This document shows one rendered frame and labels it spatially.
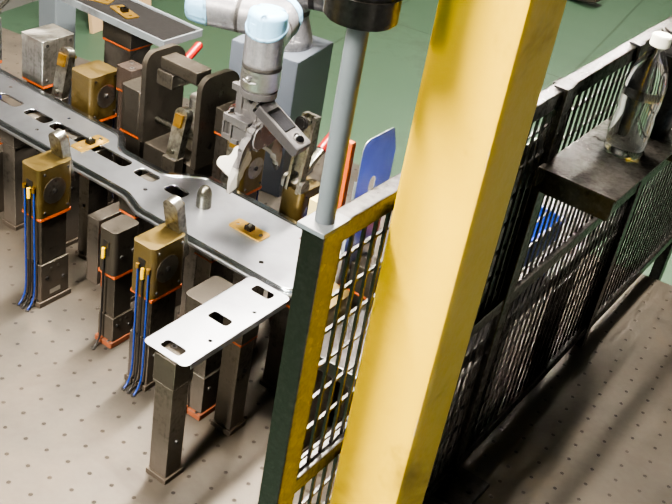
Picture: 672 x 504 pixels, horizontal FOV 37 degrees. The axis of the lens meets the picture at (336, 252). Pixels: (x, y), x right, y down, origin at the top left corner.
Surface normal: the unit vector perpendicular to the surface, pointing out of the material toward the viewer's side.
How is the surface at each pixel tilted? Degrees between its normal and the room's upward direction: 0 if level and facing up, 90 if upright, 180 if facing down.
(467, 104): 90
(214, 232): 0
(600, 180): 0
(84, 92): 90
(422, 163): 90
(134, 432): 0
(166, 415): 90
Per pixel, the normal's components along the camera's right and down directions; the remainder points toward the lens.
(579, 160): 0.15, -0.83
